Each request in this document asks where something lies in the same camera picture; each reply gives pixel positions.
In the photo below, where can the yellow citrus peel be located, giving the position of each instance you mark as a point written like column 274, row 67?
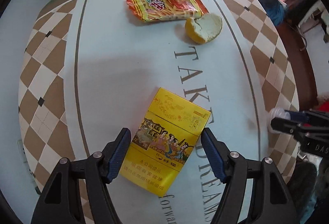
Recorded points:
column 204, row 29

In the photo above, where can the clear plastic cup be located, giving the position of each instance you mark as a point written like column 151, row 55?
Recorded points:
column 276, row 113

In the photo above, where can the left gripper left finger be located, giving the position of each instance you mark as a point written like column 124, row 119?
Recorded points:
column 60, row 200

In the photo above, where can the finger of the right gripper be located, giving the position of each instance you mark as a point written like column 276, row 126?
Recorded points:
column 280, row 125
column 295, row 113

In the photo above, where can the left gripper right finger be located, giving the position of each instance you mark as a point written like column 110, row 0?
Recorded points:
column 270, row 200

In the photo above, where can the orange snack bag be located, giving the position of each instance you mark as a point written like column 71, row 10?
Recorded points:
column 166, row 10

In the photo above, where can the yellow cigarette box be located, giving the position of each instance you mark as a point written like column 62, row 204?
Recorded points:
column 163, row 142

